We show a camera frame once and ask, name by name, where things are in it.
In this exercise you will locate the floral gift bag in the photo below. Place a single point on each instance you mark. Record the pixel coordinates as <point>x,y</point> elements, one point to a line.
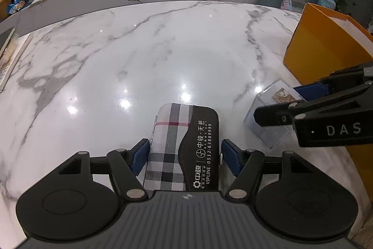
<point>286,2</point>

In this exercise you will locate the plaid glasses case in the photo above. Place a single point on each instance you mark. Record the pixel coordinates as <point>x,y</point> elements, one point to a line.
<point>172,144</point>

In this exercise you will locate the clear card box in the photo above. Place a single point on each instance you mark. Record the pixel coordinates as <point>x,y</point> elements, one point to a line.
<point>271,136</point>

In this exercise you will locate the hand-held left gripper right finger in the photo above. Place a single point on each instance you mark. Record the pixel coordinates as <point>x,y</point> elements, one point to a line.
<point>231,157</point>

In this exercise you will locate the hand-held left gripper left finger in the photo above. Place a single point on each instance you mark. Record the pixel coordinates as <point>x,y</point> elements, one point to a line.
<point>141,154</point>

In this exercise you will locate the grey cabinet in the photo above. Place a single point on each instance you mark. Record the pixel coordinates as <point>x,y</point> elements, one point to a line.
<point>361,4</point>

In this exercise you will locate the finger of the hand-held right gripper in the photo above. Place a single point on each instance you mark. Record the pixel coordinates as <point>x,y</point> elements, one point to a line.
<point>311,90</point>
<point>276,116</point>

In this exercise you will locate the orange storage box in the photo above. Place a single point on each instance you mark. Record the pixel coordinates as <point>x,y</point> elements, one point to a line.
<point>314,44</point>

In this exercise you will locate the blue snack packet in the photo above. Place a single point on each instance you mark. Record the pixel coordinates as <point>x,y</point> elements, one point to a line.
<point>19,5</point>

